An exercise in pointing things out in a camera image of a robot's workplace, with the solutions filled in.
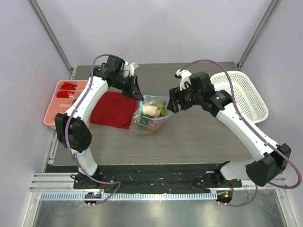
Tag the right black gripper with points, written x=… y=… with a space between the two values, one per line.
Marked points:
x=178 y=100

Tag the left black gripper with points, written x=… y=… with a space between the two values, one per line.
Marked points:
x=134 y=91

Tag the clear zip top bag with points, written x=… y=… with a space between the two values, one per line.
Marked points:
x=138 y=117

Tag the white toy radish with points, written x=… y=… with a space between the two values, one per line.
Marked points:
x=149 y=110

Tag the red toy grapes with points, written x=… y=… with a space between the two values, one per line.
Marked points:
x=155 y=123

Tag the toy pineapple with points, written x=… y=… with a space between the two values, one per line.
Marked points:
x=143 y=128

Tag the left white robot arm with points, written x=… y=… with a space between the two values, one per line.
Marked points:
x=72 y=126

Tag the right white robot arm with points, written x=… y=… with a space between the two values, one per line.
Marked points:
x=197 y=89

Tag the red folded cloth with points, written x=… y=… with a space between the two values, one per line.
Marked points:
x=114 y=110

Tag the red item in tray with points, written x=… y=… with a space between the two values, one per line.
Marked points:
x=65 y=94
x=68 y=86

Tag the pink compartment tray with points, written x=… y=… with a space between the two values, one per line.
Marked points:
x=61 y=105

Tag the white plastic basket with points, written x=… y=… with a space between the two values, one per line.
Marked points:
x=247 y=97

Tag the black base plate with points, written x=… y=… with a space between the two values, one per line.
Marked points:
x=157 y=179

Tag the white slotted cable duct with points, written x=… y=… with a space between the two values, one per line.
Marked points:
x=92 y=196

